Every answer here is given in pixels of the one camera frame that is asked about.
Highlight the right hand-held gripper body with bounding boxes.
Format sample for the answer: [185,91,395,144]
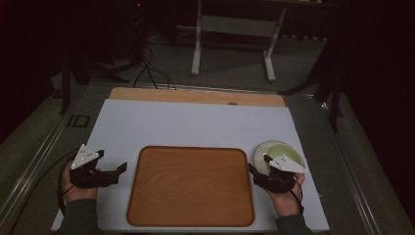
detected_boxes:
[253,154,308,194]

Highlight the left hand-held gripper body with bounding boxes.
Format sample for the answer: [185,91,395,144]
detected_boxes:
[69,143,119,189]

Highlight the white plate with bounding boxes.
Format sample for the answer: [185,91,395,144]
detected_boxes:
[253,139,305,176]

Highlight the green plate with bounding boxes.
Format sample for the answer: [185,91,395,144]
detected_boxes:
[265,143,305,167]

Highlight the person's right hand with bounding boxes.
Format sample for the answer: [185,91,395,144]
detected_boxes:
[265,171,306,218]

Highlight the person's left hand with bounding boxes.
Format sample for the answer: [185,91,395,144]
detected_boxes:
[61,161,99,206]

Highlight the wooden tray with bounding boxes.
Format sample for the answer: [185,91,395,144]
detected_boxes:
[125,145,256,228]

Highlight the white table mat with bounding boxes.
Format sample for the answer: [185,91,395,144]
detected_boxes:
[50,98,331,233]

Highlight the black stand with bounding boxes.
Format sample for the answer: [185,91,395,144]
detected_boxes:
[279,38,346,133]

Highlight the wooden table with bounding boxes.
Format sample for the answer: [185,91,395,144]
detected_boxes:
[108,86,287,108]

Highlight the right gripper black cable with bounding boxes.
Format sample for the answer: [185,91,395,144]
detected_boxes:
[289,177,305,215]

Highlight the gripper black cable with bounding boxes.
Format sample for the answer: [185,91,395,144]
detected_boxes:
[289,177,305,215]
[56,152,80,217]

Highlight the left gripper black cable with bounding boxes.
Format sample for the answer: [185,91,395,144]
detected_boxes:
[56,152,80,217]

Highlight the metal floor rail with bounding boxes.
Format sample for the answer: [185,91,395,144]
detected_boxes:
[0,85,89,226]
[312,94,383,235]

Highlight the black floor cables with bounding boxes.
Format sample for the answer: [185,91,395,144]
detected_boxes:
[131,42,178,91]

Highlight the white metal table frame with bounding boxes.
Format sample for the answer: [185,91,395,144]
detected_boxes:
[191,0,289,83]

